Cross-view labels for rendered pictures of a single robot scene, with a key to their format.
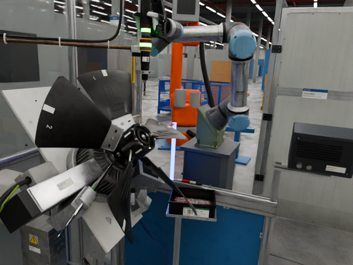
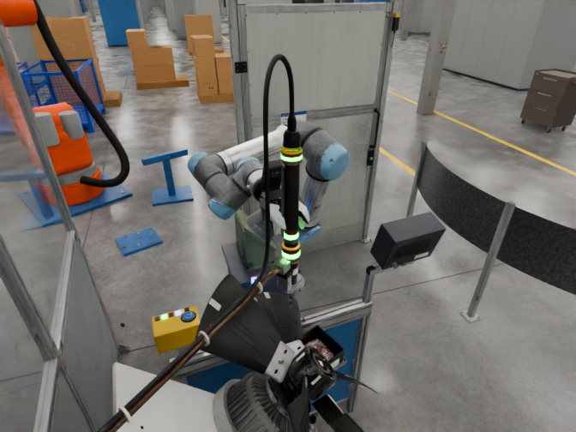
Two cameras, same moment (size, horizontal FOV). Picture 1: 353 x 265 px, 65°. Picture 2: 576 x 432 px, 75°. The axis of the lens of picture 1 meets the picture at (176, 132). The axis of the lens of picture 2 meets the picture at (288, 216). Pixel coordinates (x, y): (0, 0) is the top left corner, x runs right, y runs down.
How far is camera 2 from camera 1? 103 cm
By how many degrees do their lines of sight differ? 43
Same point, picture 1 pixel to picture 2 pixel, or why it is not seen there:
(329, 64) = (303, 80)
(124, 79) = (237, 292)
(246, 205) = (345, 318)
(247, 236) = (345, 341)
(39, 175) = not seen: outside the picture
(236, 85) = (315, 202)
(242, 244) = not seen: hidden behind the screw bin
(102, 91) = (234, 336)
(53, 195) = not seen: outside the picture
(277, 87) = (250, 117)
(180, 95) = (46, 126)
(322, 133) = (416, 232)
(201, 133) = (255, 255)
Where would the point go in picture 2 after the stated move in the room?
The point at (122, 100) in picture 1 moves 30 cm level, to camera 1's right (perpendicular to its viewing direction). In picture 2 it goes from (262, 330) to (339, 278)
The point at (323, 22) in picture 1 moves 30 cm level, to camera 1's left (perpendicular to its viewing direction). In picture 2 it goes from (290, 25) to (253, 28)
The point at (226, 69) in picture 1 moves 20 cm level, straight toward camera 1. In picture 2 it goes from (63, 33) to (63, 34)
